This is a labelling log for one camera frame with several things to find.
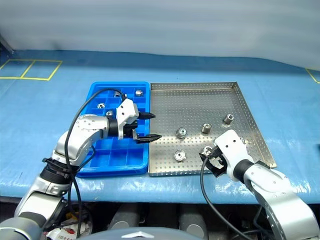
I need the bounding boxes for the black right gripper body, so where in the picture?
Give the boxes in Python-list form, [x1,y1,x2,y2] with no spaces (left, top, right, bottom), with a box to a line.
[210,152,228,176]

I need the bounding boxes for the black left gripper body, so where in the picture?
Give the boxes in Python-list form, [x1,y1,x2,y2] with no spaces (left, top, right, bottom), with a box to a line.
[123,118,140,140]

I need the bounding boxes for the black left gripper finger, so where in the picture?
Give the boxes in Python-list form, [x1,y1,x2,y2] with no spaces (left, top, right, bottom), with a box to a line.
[133,128,164,145]
[138,111,157,121]

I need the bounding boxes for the blue compartment tray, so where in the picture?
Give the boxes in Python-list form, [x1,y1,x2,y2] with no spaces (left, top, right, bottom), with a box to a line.
[75,80,151,179]

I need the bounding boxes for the perforated metal tray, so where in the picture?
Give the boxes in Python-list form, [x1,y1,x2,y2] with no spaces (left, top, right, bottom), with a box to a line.
[148,80,278,178]

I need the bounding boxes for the dark grey rounded cylinder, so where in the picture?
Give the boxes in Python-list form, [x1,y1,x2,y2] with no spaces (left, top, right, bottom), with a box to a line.
[109,203,141,230]
[178,207,208,238]

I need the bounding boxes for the blue plastic table cover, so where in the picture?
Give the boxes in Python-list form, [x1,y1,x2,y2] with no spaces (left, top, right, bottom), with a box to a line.
[0,48,320,205]

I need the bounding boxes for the grey rounded robot chest cover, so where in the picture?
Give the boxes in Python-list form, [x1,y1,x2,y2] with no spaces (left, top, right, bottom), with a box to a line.
[89,226,193,240]

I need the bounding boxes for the red and white packet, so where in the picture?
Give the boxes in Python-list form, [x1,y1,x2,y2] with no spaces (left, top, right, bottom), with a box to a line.
[47,221,85,240]

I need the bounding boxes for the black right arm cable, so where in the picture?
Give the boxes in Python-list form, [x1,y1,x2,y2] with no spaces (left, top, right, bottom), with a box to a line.
[199,156,276,240]

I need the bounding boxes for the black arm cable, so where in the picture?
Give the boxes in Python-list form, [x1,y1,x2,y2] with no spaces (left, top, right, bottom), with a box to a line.
[64,88,127,238]
[199,156,276,240]

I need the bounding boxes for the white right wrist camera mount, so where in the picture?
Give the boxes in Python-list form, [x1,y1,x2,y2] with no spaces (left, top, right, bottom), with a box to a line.
[213,129,254,181]

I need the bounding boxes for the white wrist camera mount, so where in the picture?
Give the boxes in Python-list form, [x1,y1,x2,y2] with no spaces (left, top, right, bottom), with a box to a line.
[213,129,254,181]
[115,98,140,140]

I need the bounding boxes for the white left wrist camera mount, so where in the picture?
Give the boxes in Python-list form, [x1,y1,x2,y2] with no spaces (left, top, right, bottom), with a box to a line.
[115,98,140,140]

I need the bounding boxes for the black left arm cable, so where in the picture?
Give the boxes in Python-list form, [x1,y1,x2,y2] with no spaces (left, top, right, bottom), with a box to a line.
[64,88,127,238]

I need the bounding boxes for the grey metal frame bar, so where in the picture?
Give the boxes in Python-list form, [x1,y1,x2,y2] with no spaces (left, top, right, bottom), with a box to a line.
[0,32,15,55]

